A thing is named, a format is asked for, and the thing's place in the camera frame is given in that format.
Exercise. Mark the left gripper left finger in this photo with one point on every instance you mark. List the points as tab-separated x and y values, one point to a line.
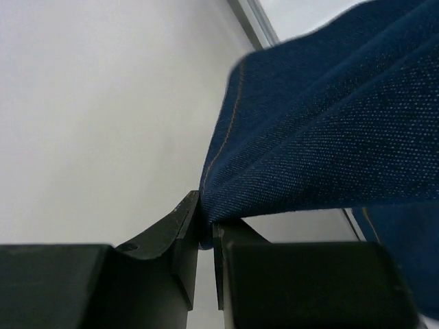
146	282

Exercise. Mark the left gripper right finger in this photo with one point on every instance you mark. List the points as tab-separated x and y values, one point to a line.
307	285

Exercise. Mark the dark blue denim trousers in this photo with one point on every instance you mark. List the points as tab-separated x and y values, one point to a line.
344	117

